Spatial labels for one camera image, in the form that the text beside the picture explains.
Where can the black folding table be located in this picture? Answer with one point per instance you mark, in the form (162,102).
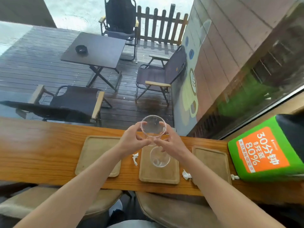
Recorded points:
(99,49)

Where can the beige cushioned stool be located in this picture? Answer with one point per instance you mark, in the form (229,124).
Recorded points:
(175,211)
(30,199)

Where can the clear plastic cup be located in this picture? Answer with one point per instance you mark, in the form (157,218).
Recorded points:
(153,127)
(159,160)

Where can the person's left hand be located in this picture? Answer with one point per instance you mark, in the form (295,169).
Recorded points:
(128,142)

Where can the black ashtray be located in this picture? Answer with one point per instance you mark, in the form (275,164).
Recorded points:
(81,49)

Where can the person's right forearm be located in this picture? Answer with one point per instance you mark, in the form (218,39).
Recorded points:
(228,194)

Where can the green and orange charging box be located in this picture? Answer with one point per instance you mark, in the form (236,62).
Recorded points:
(263,151)

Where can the crumpled white paper scrap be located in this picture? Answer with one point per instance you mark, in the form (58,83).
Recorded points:
(135,159)
(234,177)
(186,175)

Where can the person's left thumb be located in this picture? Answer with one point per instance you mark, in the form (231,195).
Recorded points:
(143,143)

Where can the person's left forearm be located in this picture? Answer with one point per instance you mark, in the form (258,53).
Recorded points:
(71,189)

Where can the person's right thumb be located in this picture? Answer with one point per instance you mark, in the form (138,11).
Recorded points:
(162,143)

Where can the person's right hand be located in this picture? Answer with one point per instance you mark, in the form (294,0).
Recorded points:
(174,146)

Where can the brown wooden picket fence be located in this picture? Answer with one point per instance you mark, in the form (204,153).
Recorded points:
(163,26)

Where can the black folding camp chair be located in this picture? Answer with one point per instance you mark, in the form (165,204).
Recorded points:
(156,73)
(120,16)
(71,102)

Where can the wooden tray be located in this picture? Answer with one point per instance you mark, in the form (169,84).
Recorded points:
(95,151)
(213,161)
(149,173)

